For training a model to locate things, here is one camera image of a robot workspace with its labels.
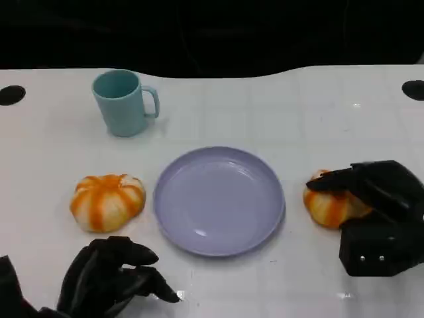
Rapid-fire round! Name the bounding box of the black round table grommet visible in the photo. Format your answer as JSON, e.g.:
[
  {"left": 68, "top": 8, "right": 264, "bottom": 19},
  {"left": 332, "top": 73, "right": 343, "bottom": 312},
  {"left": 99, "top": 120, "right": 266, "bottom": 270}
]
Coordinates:
[
  {"left": 0, "top": 85, "right": 27, "bottom": 107},
  {"left": 401, "top": 79, "right": 424, "bottom": 100}
]

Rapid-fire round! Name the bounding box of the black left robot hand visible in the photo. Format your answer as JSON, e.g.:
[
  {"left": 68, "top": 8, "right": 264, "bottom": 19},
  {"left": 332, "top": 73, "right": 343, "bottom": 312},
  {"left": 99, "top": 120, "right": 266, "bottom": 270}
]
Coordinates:
[{"left": 56, "top": 235, "right": 182, "bottom": 318}]

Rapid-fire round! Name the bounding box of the black backdrop cloth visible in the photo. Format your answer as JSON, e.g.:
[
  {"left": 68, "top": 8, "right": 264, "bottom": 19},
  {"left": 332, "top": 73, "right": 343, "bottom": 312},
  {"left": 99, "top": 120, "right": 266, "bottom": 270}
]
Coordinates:
[{"left": 0, "top": 0, "right": 424, "bottom": 80}]

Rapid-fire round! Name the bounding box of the pale green mug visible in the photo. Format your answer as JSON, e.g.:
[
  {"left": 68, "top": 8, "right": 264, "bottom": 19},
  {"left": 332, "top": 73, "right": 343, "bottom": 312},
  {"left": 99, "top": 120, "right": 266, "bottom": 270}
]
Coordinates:
[{"left": 91, "top": 69, "right": 160, "bottom": 138}]

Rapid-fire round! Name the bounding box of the orange white toy bread roll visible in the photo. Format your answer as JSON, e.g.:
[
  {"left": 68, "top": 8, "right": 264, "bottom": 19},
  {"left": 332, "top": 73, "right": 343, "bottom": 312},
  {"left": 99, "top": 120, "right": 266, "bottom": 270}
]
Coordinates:
[
  {"left": 69, "top": 174, "right": 147, "bottom": 233},
  {"left": 303, "top": 169, "right": 374, "bottom": 230}
]

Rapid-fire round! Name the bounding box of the lilac plate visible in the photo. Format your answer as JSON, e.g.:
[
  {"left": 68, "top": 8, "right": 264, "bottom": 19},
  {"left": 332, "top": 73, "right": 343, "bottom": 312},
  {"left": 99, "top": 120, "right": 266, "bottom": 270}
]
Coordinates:
[{"left": 152, "top": 146, "right": 286, "bottom": 258}]

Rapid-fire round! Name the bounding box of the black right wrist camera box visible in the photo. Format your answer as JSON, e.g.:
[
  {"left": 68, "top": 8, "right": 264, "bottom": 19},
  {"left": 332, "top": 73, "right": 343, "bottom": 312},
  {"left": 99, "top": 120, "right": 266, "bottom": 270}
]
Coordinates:
[{"left": 339, "top": 217, "right": 424, "bottom": 278}]

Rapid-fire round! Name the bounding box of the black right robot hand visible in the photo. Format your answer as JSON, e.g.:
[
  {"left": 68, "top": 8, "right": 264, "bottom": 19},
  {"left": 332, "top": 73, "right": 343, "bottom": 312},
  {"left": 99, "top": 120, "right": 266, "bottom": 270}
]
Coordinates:
[{"left": 305, "top": 160, "right": 424, "bottom": 222}]

